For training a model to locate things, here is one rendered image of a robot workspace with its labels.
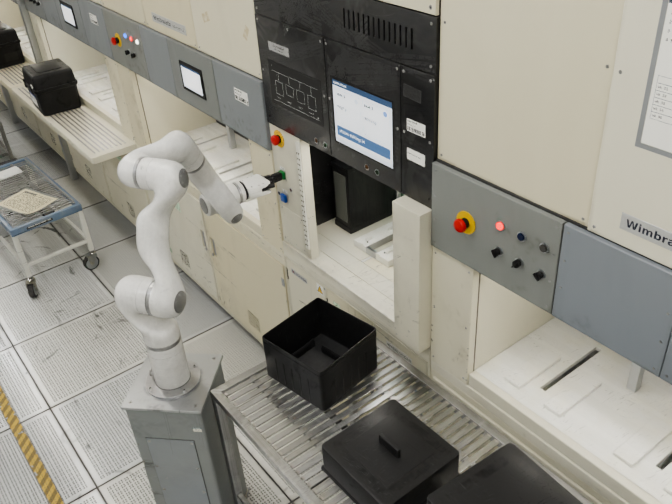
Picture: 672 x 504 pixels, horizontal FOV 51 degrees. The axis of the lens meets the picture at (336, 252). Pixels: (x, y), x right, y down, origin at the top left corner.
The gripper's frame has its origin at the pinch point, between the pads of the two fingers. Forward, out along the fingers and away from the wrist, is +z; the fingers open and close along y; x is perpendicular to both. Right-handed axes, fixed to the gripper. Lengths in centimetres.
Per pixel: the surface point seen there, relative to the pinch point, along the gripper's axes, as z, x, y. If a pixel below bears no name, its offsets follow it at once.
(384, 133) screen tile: 3, 37, 61
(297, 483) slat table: -58, -44, 90
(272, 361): -40, -35, 51
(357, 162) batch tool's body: 3, 23, 48
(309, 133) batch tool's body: 2.6, 24.4, 21.5
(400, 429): -28, -34, 101
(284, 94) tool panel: 2.5, 34.8, 8.1
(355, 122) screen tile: 3, 37, 48
